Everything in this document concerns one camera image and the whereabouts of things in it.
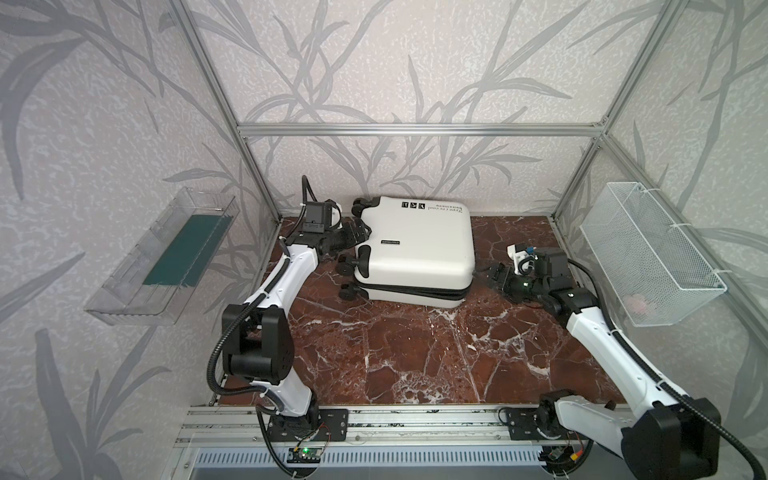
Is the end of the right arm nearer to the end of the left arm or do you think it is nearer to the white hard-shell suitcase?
the white hard-shell suitcase

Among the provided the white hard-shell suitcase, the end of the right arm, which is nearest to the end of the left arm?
the white hard-shell suitcase

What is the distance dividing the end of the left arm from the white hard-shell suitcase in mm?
14

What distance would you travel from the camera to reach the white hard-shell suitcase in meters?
0.83

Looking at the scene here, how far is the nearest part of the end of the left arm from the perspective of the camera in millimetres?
643
